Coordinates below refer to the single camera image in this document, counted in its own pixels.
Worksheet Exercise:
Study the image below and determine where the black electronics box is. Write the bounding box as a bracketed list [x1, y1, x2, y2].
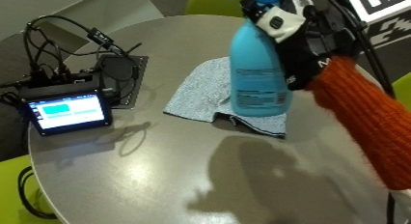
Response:
[19, 71, 104, 101]

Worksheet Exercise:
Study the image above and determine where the bundle of black cables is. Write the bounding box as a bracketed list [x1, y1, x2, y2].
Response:
[0, 22, 78, 90]

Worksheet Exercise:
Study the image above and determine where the black touchscreen device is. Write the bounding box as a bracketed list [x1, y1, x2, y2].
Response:
[20, 88, 114, 137]

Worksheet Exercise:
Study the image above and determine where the white marker cube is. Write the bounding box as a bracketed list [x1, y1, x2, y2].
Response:
[342, 0, 411, 48]

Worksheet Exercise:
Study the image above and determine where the black glove cable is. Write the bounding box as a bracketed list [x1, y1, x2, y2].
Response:
[318, 0, 396, 98]

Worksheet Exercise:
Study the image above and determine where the black perforated metal plate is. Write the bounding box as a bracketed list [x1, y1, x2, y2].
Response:
[93, 54, 150, 110]

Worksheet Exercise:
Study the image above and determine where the black cable with inline adapter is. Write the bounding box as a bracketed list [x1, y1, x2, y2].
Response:
[24, 14, 144, 58]

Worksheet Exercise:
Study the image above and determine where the grey microfibre cloth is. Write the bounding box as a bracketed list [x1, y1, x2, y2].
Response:
[164, 56, 287, 137]

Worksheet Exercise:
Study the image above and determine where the black looped cable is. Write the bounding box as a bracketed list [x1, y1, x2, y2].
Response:
[17, 165, 59, 220]

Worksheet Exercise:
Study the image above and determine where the green chair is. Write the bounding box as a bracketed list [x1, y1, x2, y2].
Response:
[391, 71, 411, 112]
[184, 0, 254, 18]
[0, 154, 63, 224]

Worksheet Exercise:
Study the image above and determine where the blue spray bottle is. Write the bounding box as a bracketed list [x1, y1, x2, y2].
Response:
[229, 0, 295, 118]

